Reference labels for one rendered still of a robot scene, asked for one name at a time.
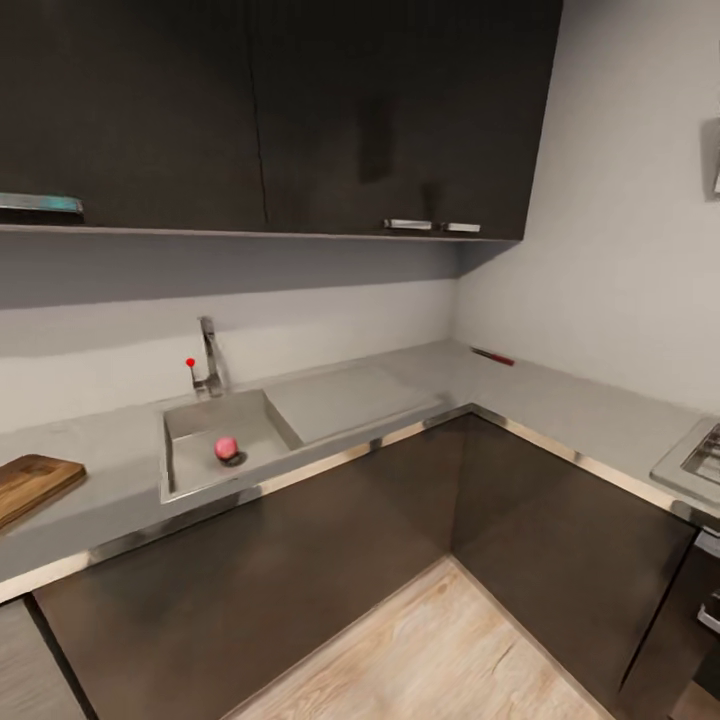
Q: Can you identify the cutting board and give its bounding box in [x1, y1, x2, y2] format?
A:
[0, 454, 87, 528]

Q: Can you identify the vidalia onion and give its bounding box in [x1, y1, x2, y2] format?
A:
[214, 436, 238, 459]

